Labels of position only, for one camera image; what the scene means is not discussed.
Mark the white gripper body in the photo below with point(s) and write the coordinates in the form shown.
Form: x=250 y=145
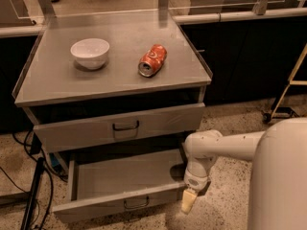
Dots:
x=196 y=183

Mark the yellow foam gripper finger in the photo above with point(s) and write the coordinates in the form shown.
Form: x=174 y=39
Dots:
x=188 y=199

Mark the grey drawer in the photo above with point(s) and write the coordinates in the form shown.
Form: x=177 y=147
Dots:
x=90 y=132
x=123 y=177

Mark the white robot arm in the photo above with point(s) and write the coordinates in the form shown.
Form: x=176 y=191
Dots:
x=278 y=181

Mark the grey metal drawer cabinet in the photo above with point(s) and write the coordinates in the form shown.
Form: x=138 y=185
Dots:
x=55 y=88

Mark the grey top drawer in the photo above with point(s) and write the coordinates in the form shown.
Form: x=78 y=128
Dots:
x=90 y=132

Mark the crushed orange soda can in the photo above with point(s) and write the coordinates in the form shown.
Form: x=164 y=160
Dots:
x=152 y=61

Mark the black metal floor bar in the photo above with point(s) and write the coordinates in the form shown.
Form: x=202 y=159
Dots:
x=26 y=222

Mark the white ceramic bowl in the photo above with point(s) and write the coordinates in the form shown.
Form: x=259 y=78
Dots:
x=90 y=53

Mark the yellow wheeled cart frame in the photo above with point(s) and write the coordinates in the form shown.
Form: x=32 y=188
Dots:
x=283 y=112

